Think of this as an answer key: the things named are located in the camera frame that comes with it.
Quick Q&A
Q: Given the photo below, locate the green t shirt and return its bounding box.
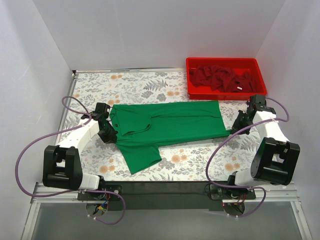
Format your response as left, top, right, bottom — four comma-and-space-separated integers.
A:
110, 101, 230, 174

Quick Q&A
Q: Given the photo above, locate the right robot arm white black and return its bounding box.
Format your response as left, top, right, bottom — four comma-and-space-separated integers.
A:
226, 94, 300, 199

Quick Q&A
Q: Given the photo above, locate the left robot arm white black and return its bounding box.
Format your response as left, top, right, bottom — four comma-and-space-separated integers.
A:
42, 102, 117, 200

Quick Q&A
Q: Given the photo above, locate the dark red t shirt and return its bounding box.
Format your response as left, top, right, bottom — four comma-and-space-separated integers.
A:
189, 65, 256, 93

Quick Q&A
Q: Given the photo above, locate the red plastic bin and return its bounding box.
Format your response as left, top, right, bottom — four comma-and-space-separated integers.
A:
186, 57, 267, 101

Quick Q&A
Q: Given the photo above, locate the floral patterned table mat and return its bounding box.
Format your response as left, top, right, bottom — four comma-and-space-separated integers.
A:
60, 71, 260, 181

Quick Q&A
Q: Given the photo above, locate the black front crossbar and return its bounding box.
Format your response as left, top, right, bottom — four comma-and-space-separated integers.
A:
108, 181, 224, 212

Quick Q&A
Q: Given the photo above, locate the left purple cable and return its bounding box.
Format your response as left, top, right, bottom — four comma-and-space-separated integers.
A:
15, 96, 127, 225

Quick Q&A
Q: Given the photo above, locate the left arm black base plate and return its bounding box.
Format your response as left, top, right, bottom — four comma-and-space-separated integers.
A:
77, 183, 123, 201

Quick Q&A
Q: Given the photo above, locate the aluminium frame rail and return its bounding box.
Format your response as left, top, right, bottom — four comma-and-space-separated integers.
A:
31, 183, 300, 203

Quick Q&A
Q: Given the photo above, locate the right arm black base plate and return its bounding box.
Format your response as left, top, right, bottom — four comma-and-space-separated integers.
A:
204, 183, 256, 200

